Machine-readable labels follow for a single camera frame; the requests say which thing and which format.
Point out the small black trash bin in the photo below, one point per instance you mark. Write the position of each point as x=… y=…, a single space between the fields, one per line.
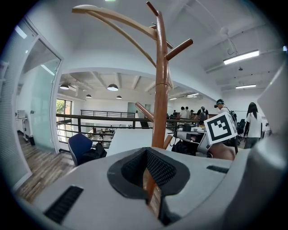
x=32 y=140

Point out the brown wooden coat rack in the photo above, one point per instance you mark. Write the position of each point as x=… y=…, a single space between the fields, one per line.
x=160 y=101

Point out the blue chair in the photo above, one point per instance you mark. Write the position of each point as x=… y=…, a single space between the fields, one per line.
x=78 y=146

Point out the frosted glass door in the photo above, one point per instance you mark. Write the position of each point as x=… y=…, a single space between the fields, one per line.
x=45 y=101

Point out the black metal railing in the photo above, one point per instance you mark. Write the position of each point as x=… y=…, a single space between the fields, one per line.
x=105 y=111
x=101 y=118

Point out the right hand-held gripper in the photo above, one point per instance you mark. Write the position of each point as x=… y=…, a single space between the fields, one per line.
x=221 y=129

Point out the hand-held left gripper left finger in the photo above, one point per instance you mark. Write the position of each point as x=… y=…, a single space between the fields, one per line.
x=90 y=193

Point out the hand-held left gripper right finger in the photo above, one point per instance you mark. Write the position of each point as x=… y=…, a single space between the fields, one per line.
x=198 y=179

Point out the light wooden clothes hanger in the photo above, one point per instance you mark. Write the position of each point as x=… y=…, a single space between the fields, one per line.
x=117 y=20

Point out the white equipment stand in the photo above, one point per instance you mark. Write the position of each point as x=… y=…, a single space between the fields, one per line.
x=22 y=116

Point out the person's right forearm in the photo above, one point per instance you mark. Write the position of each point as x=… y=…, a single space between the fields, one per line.
x=222 y=152

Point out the window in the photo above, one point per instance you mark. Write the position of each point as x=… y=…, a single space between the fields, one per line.
x=63 y=106

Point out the large white square table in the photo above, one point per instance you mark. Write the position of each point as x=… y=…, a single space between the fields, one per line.
x=132 y=141

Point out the long ceiling light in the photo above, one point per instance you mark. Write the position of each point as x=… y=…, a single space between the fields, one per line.
x=245 y=86
x=240 y=57

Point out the long white table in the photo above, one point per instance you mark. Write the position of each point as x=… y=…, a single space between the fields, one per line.
x=182 y=133

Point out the black bag on chair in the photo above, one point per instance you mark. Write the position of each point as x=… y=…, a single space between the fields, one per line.
x=94 y=153

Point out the black office chair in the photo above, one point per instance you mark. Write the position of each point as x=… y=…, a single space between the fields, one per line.
x=241 y=126

